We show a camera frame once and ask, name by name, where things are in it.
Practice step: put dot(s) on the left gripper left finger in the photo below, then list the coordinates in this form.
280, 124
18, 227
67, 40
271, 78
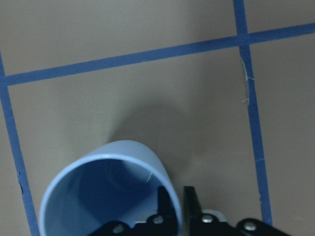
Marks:
162, 223

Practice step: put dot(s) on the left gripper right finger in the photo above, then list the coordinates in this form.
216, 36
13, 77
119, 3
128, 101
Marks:
200, 222

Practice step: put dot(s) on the blue cup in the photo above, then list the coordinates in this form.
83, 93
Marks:
117, 181

